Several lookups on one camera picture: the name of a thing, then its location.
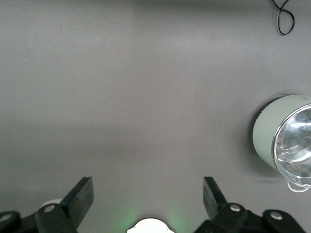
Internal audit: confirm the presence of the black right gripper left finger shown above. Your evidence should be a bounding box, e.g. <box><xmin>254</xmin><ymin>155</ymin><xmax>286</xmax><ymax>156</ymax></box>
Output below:
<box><xmin>0</xmin><ymin>176</ymin><xmax>94</xmax><ymax>233</ymax></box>

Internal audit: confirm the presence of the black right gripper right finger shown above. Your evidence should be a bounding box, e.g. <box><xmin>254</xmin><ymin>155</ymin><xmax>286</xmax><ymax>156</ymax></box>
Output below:
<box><xmin>194</xmin><ymin>176</ymin><xmax>307</xmax><ymax>233</ymax></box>

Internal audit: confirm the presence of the pale green cooking pot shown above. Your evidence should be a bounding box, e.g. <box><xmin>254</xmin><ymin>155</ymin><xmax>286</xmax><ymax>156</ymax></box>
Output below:
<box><xmin>252</xmin><ymin>94</ymin><xmax>311</xmax><ymax>194</ymax></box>

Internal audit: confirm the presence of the glass pot lid metal rim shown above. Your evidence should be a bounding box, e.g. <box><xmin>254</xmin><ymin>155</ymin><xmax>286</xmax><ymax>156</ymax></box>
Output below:
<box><xmin>272</xmin><ymin>103</ymin><xmax>311</xmax><ymax>189</ymax></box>

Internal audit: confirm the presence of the dark grey table mat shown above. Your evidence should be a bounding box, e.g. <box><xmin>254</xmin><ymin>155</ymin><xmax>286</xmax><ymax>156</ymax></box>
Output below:
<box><xmin>0</xmin><ymin>0</ymin><xmax>311</xmax><ymax>233</ymax></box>

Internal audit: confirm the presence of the thin black loose cable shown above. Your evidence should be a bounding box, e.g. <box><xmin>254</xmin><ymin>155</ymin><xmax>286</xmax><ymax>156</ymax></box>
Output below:
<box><xmin>269</xmin><ymin>0</ymin><xmax>295</xmax><ymax>36</ymax></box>

